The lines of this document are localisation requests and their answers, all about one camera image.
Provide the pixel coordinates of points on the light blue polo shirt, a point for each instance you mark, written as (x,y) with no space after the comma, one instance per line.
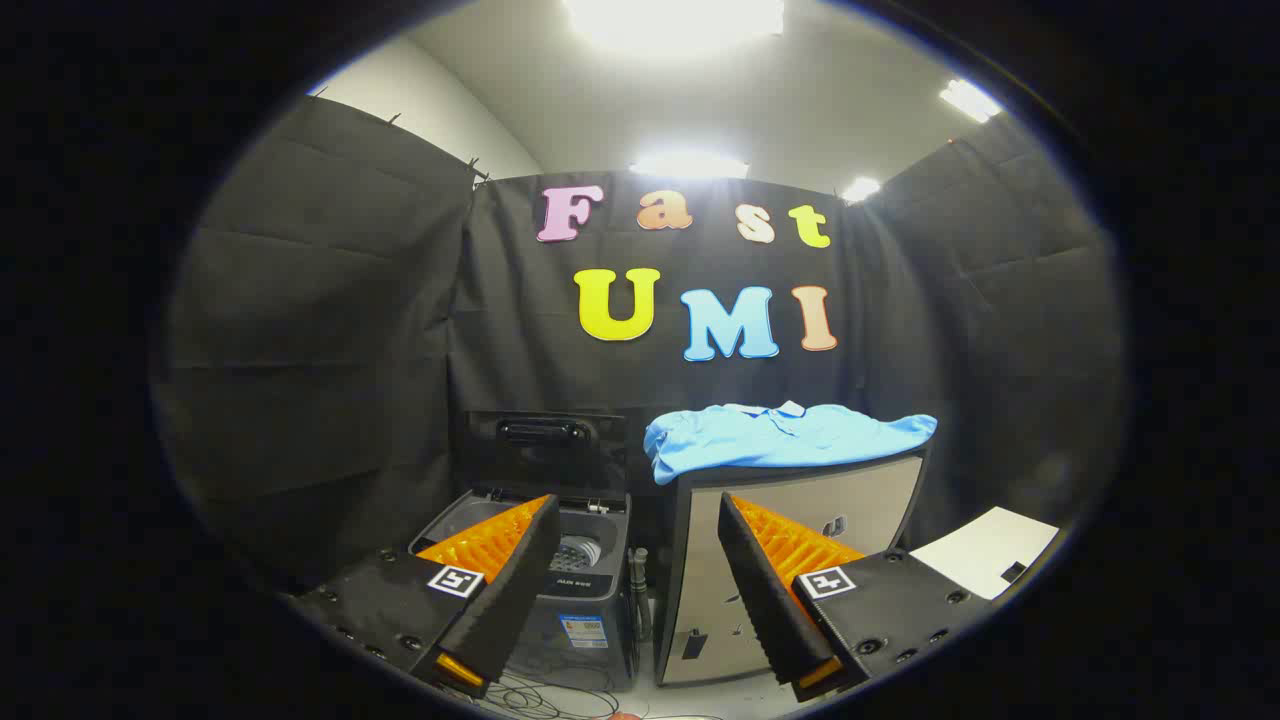
(780,440)

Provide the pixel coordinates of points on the beige cabinet with dark frame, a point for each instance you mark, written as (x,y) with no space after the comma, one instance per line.
(700,600)

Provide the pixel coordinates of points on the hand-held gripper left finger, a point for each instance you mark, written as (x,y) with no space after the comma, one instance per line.
(520,580)

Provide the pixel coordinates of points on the ceiling light panel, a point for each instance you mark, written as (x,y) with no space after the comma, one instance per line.
(861,189)
(970,100)
(690,166)
(675,20)

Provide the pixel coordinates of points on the black backdrop cloth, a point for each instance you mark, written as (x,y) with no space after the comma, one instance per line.
(350,350)

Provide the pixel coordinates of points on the white flat board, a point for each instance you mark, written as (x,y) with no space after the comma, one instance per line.
(985,550)

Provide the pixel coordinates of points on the grey washing machine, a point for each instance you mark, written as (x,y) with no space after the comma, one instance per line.
(590,600)

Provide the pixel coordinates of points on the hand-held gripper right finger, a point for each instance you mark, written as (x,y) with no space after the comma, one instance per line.
(760,590)

